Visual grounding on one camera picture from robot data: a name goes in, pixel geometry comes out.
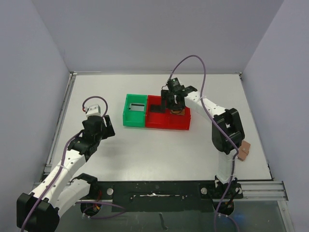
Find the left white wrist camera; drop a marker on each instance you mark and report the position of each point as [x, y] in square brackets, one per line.
[93, 110]

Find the silver card in green bin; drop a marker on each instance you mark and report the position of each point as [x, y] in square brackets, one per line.
[139, 107]

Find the green plastic bin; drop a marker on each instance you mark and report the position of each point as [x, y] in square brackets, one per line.
[134, 118]

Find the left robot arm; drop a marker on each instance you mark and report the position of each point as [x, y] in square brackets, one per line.
[41, 210]

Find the aluminium rail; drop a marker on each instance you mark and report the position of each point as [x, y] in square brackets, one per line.
[252, 190]
[70, 85]

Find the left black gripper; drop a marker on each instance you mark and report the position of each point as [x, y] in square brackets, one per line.
[108, 132]

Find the aluminium front rail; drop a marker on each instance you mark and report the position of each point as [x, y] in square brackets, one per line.
[252, 190]

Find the gold card in red bin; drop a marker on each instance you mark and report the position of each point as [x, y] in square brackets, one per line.
[178, 112]

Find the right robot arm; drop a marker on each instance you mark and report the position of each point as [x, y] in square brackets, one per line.
[227, 131]

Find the red double plastic bin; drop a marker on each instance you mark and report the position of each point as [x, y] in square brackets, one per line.
[167, 120]

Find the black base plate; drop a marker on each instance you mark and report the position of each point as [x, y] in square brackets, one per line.
[167, 196]

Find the black card in red bin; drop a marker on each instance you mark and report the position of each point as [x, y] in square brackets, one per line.
[157, 108]

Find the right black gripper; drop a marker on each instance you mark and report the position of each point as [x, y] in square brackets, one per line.
[172, 99]

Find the aluminium left rail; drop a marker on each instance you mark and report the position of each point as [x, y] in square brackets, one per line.
[70, 85]

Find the tan leather card holder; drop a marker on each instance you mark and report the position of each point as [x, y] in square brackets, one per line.
[244, 150]

